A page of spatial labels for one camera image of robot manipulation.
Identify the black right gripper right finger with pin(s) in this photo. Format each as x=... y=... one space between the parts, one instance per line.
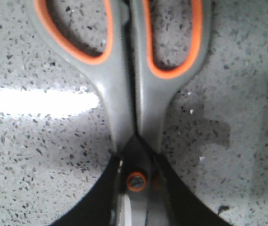
x=183 y=207

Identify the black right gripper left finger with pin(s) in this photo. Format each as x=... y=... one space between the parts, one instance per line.
x=97 y=206

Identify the grey orange scissors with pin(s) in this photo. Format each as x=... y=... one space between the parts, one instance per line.
x=135 y=94

